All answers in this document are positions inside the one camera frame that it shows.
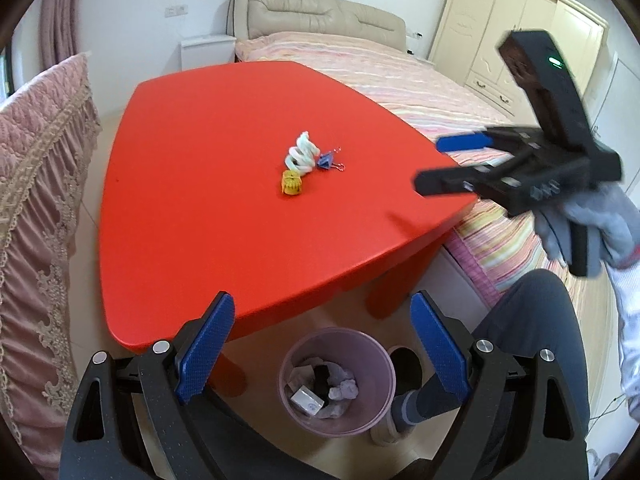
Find yellow tape measure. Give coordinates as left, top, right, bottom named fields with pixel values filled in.
left=281, top=170, right=302, bottom=196

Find beige padded headboard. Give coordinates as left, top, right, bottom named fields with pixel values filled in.
left=226, top=0, right=407, bottom=51

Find pink curtain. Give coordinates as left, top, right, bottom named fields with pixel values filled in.
left=39, top=0, right=79, bottom=70

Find white cardboard box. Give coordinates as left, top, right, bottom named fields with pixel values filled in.
left=290, top=386, right=324, bottom=417

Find right gloved hand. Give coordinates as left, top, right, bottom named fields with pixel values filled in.
left=534, top=184, right=639, bottom=270

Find pink trash bin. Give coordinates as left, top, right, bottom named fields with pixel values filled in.
left=278, top=327, right=396, bottom=438

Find bed with striped sheet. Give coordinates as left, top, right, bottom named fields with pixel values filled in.
left=235, top=32, right=574, bottom=307

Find beige slipper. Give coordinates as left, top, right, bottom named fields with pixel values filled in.
left=369, top=344, right=426, bottom=447

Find black cloth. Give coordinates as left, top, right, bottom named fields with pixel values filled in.
left=311, top=364, right=333, bottom=400

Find person leg dark trousers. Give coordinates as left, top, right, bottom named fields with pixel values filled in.
left=391, top=268, right=591, bottom=480

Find cream wardrobe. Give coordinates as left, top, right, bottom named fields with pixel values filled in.
left=428, top=0, right=608, bottom=125

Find green white sock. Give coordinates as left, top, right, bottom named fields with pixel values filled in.
left=284, top=131, right=321, bottom=176

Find pink quilted sofa cover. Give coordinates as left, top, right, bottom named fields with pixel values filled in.
left=1, top=54, right=101, bottom=479

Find dark blue binder clip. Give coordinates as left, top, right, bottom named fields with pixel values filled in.
left=317, top=148, right=345, bottom=171

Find white nightstand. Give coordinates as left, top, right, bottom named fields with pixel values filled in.
left=180, top=35, right=235, bottom=70

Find wall socket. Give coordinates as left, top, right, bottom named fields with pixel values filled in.
left=165, top=4, right=189, bottom=18

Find red table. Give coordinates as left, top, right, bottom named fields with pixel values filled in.
left=98, top=60, right=481, bottom=399

